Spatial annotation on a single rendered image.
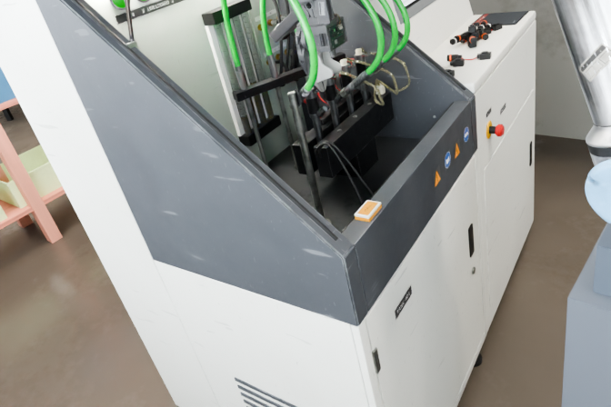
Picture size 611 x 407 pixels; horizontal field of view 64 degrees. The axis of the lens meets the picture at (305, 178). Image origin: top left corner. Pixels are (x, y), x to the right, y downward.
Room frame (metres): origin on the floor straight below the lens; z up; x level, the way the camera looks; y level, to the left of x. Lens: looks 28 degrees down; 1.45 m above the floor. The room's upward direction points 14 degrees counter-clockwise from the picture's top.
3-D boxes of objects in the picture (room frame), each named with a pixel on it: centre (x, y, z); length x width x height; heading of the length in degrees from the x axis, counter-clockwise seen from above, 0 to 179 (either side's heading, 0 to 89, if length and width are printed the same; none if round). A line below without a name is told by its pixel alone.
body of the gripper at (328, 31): (1.04, -0.10, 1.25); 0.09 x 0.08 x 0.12; 50
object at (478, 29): (1.55, -0.64, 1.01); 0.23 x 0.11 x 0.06; 140
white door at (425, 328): (0.91, -0.25, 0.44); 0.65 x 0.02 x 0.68; 140
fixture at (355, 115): (1.17, -0.13, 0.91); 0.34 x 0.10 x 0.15; 140
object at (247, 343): (1.10, -0.03, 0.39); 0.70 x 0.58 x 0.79; 140
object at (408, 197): (0.93, -0.24, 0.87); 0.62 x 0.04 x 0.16; 140
